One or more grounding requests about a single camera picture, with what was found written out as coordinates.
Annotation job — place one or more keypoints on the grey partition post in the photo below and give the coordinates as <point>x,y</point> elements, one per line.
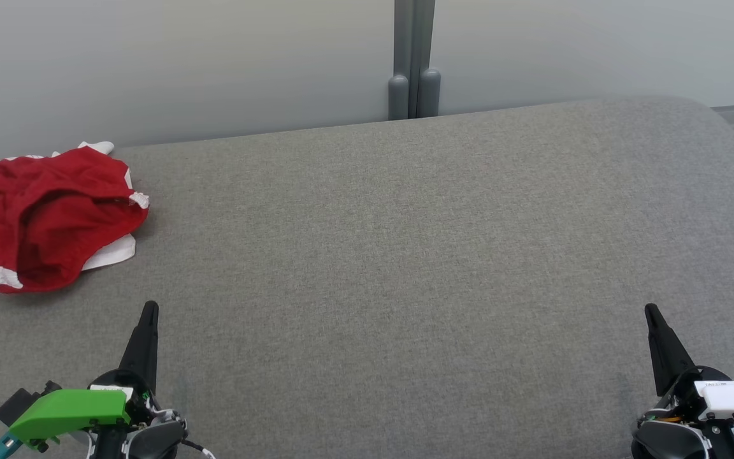
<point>413,57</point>

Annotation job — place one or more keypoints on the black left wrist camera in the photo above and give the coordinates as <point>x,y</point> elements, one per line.
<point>20,401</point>

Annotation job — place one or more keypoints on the red shorts with white stripe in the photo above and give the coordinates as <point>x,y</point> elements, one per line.
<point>42,217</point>

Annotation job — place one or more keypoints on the red and white jersey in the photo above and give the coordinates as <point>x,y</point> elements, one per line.
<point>115,252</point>

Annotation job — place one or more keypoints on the teal left camera connector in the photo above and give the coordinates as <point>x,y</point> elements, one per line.
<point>0,446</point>

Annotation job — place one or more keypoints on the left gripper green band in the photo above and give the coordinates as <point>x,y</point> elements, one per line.
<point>67,408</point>

